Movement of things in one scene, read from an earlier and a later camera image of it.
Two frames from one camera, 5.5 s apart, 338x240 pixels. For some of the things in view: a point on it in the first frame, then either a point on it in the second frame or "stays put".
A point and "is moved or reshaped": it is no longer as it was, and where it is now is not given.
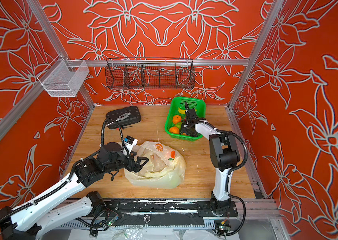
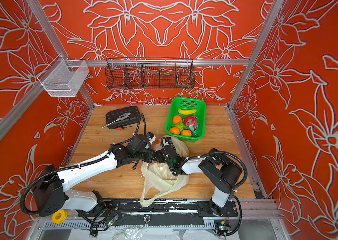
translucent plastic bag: x=165 y=168 is moved or reshaped
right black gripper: x=183 y=129 → x=159 y=155
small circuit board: x=222 y=226 stays put
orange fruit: x=176 y=119 stays put
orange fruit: x=174 y=130 stays put
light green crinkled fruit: x=178 y=125 stays put
